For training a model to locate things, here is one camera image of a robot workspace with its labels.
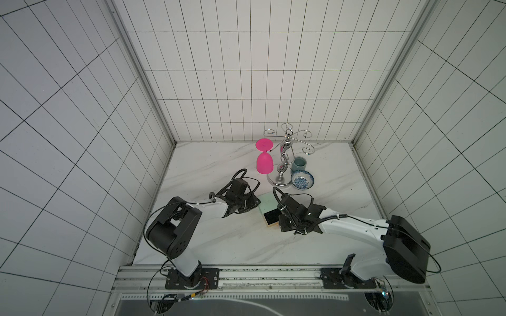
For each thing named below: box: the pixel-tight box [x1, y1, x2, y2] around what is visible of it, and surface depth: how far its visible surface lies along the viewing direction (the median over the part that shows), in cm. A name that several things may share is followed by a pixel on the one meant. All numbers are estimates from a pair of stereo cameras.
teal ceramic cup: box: [291, 156, 308, 173], surface depth 105 cm
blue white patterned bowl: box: [290, 169, 315, 191], surface depth 102 cm
